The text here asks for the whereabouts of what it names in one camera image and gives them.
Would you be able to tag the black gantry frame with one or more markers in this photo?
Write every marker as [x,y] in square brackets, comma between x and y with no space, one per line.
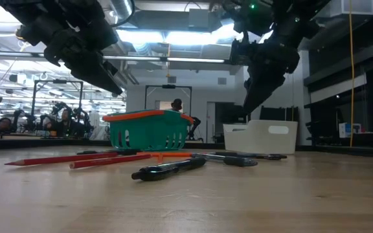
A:
[58,81]
[168,86]

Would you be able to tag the teal basket with orange rim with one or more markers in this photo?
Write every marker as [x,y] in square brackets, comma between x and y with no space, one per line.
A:
[147,132]

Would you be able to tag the black metal table frame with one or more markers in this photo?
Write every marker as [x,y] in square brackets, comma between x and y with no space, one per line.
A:
[44,142]

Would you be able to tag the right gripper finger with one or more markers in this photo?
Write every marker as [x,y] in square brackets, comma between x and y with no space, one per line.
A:
[246,90]
[264,85]

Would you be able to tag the silver ventilation duct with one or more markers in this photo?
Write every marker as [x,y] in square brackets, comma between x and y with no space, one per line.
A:
[118,9]

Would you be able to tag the white ceiling unit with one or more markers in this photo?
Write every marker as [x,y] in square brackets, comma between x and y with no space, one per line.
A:
[358,6]

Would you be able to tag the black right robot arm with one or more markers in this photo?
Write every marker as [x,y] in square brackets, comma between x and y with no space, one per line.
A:
[296,13]

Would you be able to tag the blue and white box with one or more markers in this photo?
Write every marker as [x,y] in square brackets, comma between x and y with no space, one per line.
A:
[345,129]

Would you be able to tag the long ceiling light bar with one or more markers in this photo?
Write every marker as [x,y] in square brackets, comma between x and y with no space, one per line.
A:
[189,60]

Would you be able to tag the red pencil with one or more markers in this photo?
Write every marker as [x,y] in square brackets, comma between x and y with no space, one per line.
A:
[60,159]
[108,160]

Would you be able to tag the white plastic bin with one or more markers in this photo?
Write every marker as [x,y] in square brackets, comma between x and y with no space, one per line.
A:
[261,139]

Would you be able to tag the grey ceiling box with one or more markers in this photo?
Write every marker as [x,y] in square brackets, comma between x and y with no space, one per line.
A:
[198,17]

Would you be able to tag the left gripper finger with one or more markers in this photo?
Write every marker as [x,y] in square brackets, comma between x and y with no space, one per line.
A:
[92,82]
[96,69]

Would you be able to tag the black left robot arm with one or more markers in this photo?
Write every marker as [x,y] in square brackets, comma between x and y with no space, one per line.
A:
[44,6]

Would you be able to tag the black cabinet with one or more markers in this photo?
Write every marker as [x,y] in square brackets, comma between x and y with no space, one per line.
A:
[272,113]

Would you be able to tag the person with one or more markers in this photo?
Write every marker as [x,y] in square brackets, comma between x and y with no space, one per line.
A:
[3,124]
[65,116]
[176,104]

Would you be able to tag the background black robot arm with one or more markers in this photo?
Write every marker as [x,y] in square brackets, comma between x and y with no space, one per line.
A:
[195,123]
[17,119]
[83,121]

